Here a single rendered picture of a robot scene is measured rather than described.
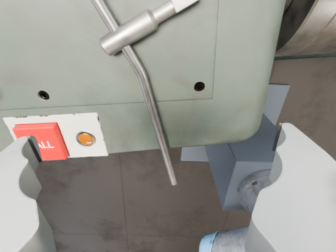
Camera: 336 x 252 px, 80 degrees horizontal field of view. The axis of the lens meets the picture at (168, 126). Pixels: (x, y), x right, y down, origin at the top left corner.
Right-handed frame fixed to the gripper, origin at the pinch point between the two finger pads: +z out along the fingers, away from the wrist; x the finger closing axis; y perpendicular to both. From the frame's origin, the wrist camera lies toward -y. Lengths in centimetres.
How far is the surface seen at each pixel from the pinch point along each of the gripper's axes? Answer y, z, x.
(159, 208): 191, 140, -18
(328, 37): -0.7, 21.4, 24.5
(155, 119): 7.1, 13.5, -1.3
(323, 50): 2.0, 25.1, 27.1
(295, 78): 47, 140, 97
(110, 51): -1.9, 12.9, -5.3
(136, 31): -3.7, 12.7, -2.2
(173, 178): 18.6, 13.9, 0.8
